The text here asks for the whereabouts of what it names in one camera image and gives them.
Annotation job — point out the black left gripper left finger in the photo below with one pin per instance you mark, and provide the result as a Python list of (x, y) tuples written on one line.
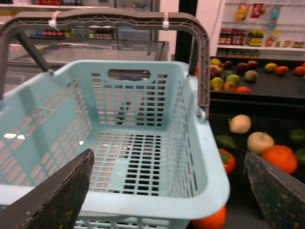
[(56, 202)]

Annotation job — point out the glass freezer chest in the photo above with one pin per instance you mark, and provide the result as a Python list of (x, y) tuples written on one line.
[(59, 51)]

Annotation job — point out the yellow snack bag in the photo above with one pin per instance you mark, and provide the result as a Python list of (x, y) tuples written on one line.
[(242, 11)]

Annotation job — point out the dark sauce bottles row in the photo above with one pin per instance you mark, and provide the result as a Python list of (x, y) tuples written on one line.
[(232, 37)]

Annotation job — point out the red apple upper shelf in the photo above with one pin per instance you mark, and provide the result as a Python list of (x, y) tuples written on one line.
[(252, 65)]

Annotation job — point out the light blue shopping basket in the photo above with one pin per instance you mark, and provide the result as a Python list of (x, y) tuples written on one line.
[(156, 163)]

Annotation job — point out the yellow starfruit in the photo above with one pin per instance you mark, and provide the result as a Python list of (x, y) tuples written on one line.
[(218, 64)]

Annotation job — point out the cream pear with stem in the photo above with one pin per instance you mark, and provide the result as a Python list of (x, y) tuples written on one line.
[(258, 142)]

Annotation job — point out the white wall shelf unit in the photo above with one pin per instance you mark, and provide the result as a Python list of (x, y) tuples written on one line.
[(278, 43)]

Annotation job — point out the black fruit display shelf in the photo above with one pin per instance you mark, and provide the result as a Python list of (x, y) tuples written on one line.
[(276, 105)]

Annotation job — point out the white zip tie right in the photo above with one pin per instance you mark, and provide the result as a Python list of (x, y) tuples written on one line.
[(165, 23)]

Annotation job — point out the dark green avocado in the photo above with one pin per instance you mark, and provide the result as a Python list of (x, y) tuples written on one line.
[(226, 142)]

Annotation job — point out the peach upper shelf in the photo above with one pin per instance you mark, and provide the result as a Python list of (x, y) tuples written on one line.
[(251, 76)]

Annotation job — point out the orange under basket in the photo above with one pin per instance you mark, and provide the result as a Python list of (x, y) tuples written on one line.
[(215, 221)]

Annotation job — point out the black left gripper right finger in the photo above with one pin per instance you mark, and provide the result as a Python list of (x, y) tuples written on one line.
[(280, 196)]

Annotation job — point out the orange persimmon green top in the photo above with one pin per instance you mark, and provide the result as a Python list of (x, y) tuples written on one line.
[(228, 160)]

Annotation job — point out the white zip tie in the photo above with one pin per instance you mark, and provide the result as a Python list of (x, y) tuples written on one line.
[(165, 23), (53, 21)]

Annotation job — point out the green apple upper shelf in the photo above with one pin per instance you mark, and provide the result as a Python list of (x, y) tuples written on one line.
[(233, 78)]

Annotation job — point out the green lime right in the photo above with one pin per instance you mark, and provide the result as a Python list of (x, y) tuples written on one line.
[(296, 136)]

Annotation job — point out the yellow label bottles group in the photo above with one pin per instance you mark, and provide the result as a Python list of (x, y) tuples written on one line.
[(255, 37)]

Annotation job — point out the red snack bag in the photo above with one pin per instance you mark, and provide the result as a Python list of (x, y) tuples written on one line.
[(256, 10)]

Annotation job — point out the orange tomato front upper shelf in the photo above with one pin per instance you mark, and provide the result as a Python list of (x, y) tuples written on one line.
[(243, 89)]

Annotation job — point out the blue snack bag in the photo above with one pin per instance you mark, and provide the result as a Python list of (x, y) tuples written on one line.
[(274, 17)]

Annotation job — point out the large orange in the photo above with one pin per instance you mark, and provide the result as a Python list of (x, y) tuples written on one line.
[(282, 157)]

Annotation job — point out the cream round apple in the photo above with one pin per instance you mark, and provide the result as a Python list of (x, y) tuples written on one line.
[(240, 124)]

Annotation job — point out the white zip tie left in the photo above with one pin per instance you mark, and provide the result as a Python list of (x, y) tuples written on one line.
[(53, 21)]

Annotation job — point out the grey basket handle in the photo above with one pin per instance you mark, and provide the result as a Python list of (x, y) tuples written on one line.
[(15, 28)]

